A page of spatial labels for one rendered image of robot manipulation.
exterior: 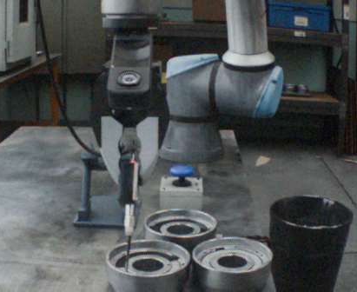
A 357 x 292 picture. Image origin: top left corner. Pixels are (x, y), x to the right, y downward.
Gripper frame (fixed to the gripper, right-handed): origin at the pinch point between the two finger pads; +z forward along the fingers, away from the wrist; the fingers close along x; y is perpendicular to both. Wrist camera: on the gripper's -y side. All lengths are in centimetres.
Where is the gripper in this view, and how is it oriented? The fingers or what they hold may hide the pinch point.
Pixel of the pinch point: (129, 176)
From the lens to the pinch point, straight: 69.9
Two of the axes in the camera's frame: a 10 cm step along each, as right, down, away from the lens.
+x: -10.0, -0.2, 0.8
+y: 0.8, -2.8, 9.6
